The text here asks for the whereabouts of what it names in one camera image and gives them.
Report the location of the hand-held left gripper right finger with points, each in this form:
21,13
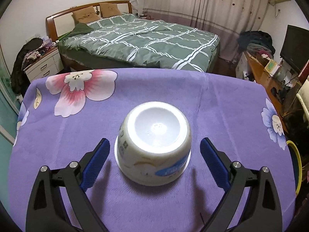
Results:
214,164

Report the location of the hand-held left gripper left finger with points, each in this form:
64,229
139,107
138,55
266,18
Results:
95,164

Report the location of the yellow rimmed trash bin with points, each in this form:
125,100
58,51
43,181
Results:
295,149

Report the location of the purple floral tablecloth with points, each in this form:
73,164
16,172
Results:
193,101

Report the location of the wooden desk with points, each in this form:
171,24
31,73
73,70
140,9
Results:
259,75

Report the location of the white cardboard box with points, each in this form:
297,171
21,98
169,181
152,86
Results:
241,67

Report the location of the sliding door wardrobe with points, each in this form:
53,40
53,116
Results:
6,116

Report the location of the white nightstand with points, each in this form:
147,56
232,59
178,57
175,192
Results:
43,65

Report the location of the dark clothes heap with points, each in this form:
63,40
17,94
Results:
18,70

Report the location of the pile of folded clothes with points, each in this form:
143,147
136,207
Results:
256,41

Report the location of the floral tissue box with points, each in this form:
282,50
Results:
48,42

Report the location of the dark green cloth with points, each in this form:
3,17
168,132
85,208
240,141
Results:
80,29

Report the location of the bed with green quilt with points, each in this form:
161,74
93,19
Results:
149,38

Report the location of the black television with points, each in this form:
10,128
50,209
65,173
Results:
295,46

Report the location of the wooden bed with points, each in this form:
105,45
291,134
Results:
62,19

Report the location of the brown pillow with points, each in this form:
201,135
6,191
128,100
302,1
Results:
85,14
109,9

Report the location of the beige and mauve curtain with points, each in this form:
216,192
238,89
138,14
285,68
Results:
205,12

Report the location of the small wooden nightstand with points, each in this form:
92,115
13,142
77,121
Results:
147,18

